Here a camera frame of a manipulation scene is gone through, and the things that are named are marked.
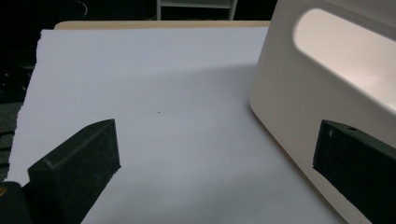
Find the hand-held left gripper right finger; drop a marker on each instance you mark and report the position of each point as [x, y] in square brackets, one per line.
[358, 168]

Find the white paper table sheet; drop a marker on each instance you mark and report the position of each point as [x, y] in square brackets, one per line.
[155, 77]

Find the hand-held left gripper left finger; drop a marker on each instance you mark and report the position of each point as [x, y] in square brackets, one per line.
[71, 174]

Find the white plastic bin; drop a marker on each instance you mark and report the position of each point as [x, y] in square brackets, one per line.
[295, 93]

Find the white metal stand frame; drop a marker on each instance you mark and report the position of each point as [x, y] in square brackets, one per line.
[194, 4]

